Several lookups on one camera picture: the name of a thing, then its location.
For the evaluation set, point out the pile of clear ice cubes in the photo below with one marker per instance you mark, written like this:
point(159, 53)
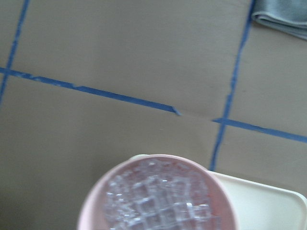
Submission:
point(159, 195)

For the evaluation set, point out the pink bowl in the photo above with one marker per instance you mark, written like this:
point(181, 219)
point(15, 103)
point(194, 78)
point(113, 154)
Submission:
point(92, 215)

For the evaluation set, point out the cream plastic tray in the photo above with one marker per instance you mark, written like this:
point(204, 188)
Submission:
point(247, 205)

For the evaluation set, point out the grey folded cloth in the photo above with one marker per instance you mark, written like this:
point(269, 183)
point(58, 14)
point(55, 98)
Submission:
point(287, 16)

